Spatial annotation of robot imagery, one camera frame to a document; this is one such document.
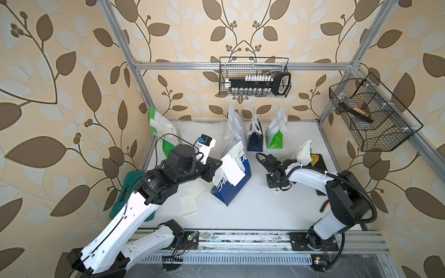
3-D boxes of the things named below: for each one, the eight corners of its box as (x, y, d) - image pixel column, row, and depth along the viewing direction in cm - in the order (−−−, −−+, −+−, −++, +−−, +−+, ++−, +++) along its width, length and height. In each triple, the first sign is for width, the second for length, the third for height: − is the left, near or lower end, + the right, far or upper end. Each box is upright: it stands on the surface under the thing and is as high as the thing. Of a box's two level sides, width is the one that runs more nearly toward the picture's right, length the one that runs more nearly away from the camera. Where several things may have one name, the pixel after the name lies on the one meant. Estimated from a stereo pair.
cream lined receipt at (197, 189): (187, 189, 92) (187, 188, 90) (196, 180, 95) (196, 179, 94) (198, 198, 89) (197, 197, 87) (207, 189, 92) (206, 187, 91)
